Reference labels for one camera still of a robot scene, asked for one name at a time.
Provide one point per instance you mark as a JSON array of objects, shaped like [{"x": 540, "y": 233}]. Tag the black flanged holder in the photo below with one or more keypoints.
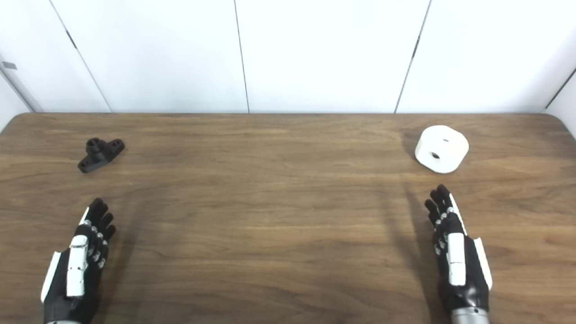
[{"x": 100, "y": 155}]

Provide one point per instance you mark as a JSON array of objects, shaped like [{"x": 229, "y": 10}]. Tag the round white piece with holes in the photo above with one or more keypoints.
[{"x": 443, "y": 148}]

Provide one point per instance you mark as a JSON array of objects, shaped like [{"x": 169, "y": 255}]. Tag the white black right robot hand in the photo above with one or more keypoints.
[{"x": 456, "y": 261}]

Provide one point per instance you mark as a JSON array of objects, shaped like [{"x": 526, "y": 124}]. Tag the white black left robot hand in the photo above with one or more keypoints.
[{"x": 76, "y": 270}]

